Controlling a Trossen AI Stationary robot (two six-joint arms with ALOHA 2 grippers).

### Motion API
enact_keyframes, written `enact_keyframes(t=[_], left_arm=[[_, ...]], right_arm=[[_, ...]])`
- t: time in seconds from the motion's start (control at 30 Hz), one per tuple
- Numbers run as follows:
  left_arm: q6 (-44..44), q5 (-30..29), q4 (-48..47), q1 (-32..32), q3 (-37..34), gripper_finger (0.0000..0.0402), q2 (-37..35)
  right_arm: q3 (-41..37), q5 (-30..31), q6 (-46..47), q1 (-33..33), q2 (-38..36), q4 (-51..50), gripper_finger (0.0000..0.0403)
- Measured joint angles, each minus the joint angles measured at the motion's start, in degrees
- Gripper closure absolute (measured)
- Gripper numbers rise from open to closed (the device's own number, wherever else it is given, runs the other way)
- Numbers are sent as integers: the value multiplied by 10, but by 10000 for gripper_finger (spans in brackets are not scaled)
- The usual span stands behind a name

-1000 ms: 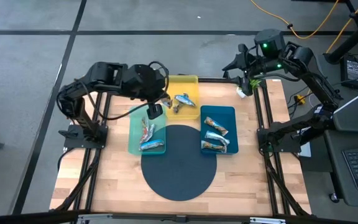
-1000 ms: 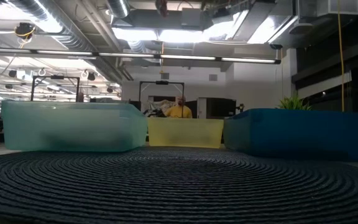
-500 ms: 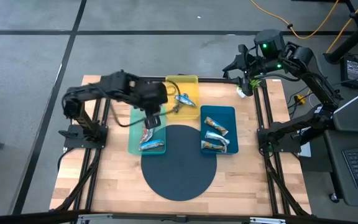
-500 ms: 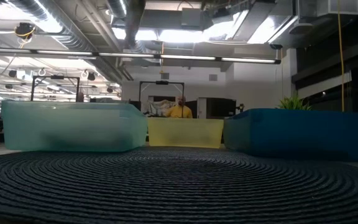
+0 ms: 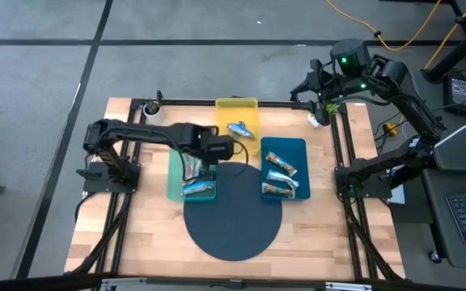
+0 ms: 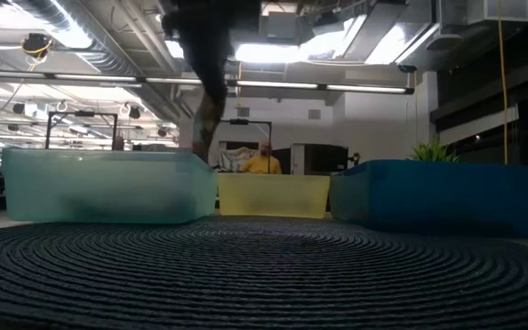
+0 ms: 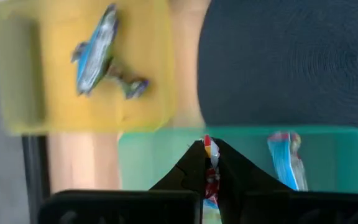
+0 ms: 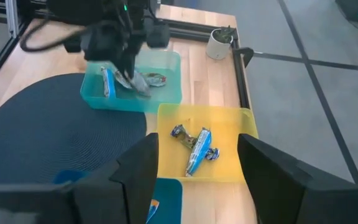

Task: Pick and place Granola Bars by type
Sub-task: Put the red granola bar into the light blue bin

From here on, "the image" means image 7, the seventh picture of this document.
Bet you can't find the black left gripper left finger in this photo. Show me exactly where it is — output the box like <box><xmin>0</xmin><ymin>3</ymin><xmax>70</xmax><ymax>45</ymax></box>
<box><xmin>37</xmin><ymin>139</ymin><xmax>210</xmax><ymax>224</ymax></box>

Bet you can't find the blue oatmeal raisin granola bar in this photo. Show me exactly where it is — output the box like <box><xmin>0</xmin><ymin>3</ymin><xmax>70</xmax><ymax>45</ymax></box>
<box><xmin>70</xmin><ymin>2</ymin><xmax>120</xmax><ymax>96</ymax></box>

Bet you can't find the yellow translucent plastic bin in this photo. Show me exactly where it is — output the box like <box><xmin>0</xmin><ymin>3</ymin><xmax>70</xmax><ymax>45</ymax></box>
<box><xmin>0</xmin><ymin>0</ymin><xmax>177</xmax><ymax>136</ymax></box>

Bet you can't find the round dark woven mat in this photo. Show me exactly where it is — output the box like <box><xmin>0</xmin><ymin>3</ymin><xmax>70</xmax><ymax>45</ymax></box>
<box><xmin>197</xmin><ymin>0</ymin><xmax>358</xmax><ymax>135</ymax></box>

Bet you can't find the green translucent plastic bin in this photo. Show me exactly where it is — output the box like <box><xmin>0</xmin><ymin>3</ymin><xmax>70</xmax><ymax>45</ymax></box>
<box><xmin>118</xmin><ymin>126</ymin><xmax>358</xmax><ymax>195</ymax></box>

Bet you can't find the blue and white granola bar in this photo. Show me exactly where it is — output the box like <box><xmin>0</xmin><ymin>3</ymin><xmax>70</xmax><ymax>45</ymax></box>
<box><xmin>266</xmin><ymin>130</ymin><xmax>310</xmax><ymax>192</ymax></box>

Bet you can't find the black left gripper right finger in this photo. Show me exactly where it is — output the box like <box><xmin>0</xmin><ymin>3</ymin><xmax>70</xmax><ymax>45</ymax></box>
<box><xmin>217</xmin><ymin>138</ymin><xmax>358</xmax><ymax>224</ymax></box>

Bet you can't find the red granola bar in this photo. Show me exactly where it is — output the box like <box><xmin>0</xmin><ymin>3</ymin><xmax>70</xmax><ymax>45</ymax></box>
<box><xmin>201</xmin><ymin>134</ymin><xmax>223</xmax><ymax>224</ymax></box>

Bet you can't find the black table frame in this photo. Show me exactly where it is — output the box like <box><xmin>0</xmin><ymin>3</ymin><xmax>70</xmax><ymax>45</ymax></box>
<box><xmin>22</xmin><ymin>135</ymin><xmax>51</xmax><ymax>224</ymax></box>

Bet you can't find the green and purple granola bar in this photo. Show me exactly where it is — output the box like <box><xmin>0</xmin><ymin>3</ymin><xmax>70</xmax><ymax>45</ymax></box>
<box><xmin>106</xmin><ymin>57</ymin><xmax>150</xmax><ymax>100</ymax></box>

